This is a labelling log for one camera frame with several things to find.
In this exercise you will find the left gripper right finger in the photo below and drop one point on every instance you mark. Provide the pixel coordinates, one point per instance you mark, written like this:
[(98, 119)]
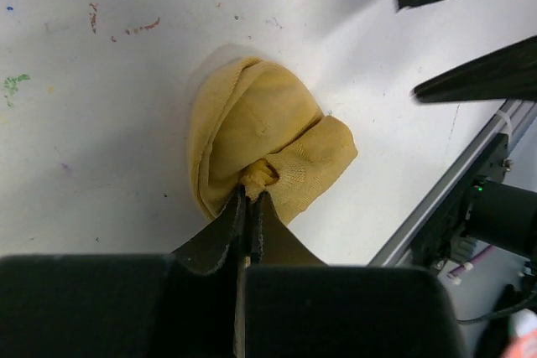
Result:
[(294, 306)]

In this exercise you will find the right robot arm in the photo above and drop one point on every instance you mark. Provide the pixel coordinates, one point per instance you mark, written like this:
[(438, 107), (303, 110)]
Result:
[(480, 206)]

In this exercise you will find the aluminium mounting rail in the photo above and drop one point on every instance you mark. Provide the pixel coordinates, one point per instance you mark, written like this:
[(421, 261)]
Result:
[(397, 245)]

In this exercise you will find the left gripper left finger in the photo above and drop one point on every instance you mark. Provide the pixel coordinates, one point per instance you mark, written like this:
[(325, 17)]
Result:
[(178, 304)]

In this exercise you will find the mustard yellow sock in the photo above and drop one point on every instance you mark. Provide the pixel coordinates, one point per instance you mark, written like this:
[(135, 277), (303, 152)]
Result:
[(255, 124)]

